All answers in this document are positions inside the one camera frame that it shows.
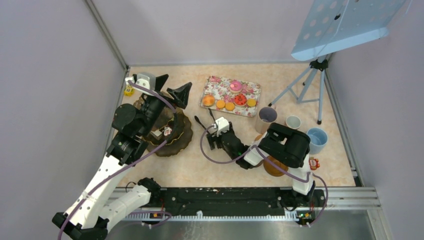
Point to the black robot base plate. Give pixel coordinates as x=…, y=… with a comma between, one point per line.
x=233, y=201

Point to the red owl snack packet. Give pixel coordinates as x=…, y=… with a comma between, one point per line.
x=314, y=163

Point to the light blue mug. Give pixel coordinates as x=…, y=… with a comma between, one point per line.
x=318, y=140

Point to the round orange bun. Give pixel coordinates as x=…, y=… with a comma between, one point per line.
x=208, y=100

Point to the blue perforated stand tray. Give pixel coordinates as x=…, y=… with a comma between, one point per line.
x=335, y=25

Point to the brown wooden lid coaster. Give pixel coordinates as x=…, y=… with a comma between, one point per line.
x=271, y=170

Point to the light wooden coaster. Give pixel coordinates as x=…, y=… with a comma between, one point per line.
x=258, y=137

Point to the round biscuit middle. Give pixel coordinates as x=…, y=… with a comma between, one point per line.
x=230, y=106

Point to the pink small cup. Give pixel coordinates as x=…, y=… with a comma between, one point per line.
x=293, y=122

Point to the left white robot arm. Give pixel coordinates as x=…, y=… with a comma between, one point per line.
x=90, y=217

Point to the round biscuit left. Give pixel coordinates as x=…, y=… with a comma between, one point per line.
x=220, y=104

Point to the round biscuit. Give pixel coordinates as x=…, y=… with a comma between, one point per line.
x=220, y=104
x=230, y=106
x=251, y=102

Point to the floral serving tray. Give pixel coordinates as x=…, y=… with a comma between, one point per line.
x=219, y=88

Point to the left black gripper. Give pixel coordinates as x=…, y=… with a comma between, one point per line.
x=181, y=94

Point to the grey tripod stand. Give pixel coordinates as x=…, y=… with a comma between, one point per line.
x=320, y=65

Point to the pink frosted donut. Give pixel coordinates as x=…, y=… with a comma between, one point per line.
x=235, y=86

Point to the round biscuit right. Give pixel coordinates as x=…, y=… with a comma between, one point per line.
x=251, y=102

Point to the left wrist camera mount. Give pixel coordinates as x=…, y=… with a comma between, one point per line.
x=141, y=81

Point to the yellow snack packet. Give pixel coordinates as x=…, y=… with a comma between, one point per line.
x=128, y=90

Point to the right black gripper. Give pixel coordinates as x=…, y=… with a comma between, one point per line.
x=213, y=137

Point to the red fruit tart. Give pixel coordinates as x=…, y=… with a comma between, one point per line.
x=240, y=100

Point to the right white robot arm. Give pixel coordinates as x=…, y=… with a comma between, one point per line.
x=286, y=149

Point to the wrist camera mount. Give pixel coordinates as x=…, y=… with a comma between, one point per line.
x=222, y=125
x=141, y=81

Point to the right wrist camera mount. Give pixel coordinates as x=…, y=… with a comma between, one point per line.
x=222, y=125

